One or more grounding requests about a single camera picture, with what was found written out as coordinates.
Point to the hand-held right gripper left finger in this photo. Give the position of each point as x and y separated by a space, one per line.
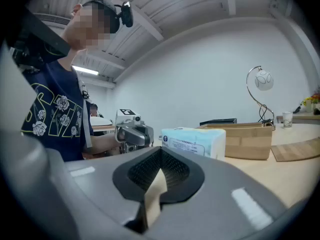
82 191

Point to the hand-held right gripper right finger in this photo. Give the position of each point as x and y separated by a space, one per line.
215 199

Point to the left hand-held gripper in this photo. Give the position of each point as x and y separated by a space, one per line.
135 134

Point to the white blue tissues pack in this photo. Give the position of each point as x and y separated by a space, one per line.
192 141

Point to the person's left forearm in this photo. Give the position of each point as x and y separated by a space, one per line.
102 144

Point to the white round table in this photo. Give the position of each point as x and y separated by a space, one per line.
101 122

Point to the open wooden box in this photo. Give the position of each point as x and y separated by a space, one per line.
250 144

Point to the black shallow tray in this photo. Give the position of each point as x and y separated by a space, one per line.
218 121

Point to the person's navy printed shirt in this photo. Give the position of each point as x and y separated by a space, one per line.
60 104

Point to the long ceiling light tube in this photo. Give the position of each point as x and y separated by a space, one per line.
85 70

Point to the flat wooden lid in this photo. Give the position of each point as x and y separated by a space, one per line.
297 150

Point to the white paper cup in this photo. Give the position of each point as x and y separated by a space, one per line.
287 120

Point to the person's head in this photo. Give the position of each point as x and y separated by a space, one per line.
87 29

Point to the wooden side table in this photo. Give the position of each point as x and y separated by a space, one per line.
305 117

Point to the curved metal globe lamp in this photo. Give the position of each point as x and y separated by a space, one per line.
263 81

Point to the vase of yellow red flowers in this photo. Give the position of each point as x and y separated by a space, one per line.
311 101

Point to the ceiling air vent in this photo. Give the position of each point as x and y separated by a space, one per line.
53 19

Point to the black head-worn camera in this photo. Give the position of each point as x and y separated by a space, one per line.
127 14

